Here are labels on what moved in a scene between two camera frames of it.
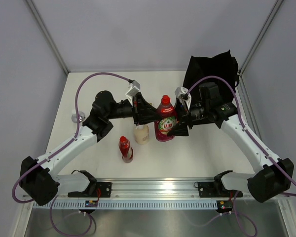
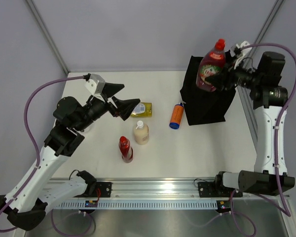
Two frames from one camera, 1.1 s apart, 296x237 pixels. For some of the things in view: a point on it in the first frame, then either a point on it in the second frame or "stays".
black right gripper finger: x=181 y=116 → x=229 y=58
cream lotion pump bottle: x=141 y=134 stays
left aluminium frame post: x=37 y=17 stays
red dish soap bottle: x=163 y=126 → x=212 y=64
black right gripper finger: x=179 y=129 → x=218 y=80
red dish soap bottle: x=126 y=149 stays
